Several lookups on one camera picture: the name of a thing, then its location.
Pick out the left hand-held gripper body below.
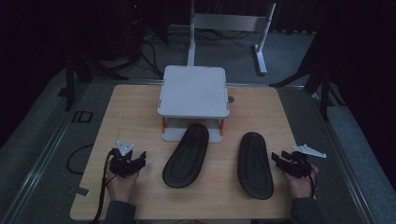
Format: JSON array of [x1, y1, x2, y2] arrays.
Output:
[[108, 139, 142, 179]]

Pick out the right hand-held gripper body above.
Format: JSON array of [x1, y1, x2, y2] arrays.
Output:
[[281, 144, 328, 179]]

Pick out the black slipper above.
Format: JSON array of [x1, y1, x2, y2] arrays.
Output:
[[236, 132, 275, 201], [162, 123, 210, 189]]

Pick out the white two-tier shoe rack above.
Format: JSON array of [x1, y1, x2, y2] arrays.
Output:
[[157, 64, 232, 145]]

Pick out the person's right hand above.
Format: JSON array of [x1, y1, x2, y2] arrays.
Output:
[[283, 163, 320, 200]]

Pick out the person's left hand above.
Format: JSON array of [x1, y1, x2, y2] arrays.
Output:
[[106, 161, 140, 203]]

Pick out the grey tape piece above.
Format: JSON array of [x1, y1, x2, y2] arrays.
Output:
[[74, 185, 91, 198]]

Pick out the black tripod stand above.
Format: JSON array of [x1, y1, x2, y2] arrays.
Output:
[[63, 46, 129, 113], [268, 31, 347, 123]]

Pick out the white metal stand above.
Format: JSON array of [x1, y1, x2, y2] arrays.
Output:
[[186, 0, 277, 77]]

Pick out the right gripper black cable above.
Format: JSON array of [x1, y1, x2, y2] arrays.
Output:
[[305, 164, 319, 200]]

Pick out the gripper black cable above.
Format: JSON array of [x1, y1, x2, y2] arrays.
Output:
[[305, 164, 319, 200], [89, 150, 116, 224]]

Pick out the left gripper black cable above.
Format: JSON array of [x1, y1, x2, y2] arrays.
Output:
[[89, 150, 116, 224]]

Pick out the black background cables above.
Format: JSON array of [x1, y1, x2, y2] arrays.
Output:
[[136, 29, 166, 80]]

